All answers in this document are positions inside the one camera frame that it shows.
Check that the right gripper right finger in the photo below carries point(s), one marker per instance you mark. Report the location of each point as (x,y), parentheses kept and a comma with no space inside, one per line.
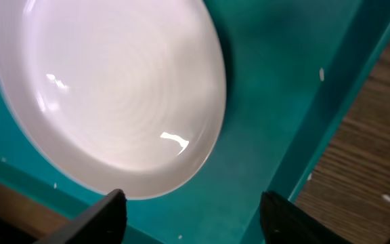
(284,223)

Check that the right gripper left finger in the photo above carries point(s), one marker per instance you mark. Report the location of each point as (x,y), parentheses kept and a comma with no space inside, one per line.
(103,222)

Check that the white plate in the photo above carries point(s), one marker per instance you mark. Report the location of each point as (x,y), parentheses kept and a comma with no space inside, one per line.
(115,94)

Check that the teal serving tray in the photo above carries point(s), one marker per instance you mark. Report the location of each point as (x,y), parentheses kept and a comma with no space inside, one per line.
(292,70)

